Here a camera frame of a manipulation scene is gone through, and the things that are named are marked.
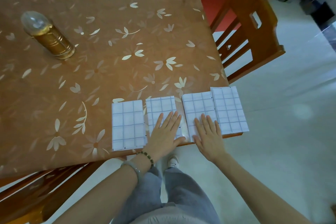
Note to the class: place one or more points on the person's right hand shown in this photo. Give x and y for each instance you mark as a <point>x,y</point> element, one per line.
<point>211,142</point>

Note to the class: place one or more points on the person's left hand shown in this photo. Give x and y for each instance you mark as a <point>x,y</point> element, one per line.
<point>164,142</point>

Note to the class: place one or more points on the checked placemat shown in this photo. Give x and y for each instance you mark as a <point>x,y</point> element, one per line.
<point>160,105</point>

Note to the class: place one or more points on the large grid cloth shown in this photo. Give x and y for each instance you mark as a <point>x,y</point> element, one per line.
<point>231,111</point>

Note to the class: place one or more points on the person's left forearm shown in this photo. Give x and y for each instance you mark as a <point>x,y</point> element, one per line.
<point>105,200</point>

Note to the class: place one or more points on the person's right forearm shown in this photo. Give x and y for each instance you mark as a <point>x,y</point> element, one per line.
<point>257,195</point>

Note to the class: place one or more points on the person's right white shoe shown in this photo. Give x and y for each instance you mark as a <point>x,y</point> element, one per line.
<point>173,162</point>

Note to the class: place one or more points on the person's grey trousers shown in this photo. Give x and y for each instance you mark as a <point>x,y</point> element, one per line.
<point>178,195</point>

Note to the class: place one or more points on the wooden dining table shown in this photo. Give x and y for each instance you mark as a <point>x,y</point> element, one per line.
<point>233,134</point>

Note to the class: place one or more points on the pale green jade bangle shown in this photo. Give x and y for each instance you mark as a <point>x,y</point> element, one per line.
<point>134,167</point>

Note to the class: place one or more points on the floral brown table cover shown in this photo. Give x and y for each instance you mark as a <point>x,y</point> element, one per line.
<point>105,61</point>

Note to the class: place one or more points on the wooden dining chair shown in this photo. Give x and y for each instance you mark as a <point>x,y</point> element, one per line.
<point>262,42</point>
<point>39,195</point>

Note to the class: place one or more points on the red floor mat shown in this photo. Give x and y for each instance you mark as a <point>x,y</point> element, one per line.
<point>212,0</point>

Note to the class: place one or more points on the gold lantern lamp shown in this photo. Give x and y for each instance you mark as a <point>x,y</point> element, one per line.
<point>52,42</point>

